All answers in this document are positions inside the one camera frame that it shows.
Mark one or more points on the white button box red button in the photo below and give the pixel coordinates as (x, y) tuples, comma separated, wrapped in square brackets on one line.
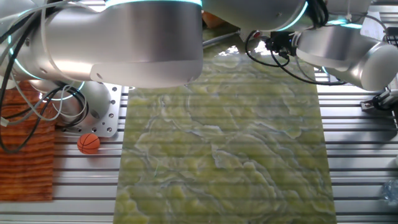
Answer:
[(248, 35)]

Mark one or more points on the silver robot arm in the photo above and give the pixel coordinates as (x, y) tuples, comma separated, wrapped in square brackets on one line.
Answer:
[(124, 40)]

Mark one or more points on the printed paper sheet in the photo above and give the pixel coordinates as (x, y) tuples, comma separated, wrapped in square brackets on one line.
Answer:
[(373, 26)]

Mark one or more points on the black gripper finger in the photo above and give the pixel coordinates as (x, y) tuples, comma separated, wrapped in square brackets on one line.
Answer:
[(270, 36), (270, 45)]

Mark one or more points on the green marble pattern mat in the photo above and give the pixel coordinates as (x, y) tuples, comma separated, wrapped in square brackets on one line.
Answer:
[(224, 140)]

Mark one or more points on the black clamp at right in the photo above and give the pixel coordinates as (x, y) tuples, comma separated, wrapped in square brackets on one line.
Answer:
[(379, 101)]

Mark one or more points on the brown wood pattern sheet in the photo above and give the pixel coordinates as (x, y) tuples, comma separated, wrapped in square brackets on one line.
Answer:
[(25, 168)]

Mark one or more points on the small orange basketball toy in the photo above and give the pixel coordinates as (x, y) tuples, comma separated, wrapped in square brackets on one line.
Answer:
[(88, 143)]

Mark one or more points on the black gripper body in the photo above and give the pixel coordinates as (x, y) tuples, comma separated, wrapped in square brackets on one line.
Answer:
[(284, 42)]

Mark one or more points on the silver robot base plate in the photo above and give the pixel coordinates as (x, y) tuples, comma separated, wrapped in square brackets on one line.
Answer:
[(110, 105)]

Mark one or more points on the clear plastic object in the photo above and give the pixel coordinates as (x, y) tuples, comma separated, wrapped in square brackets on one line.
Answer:
[(391, 192)]

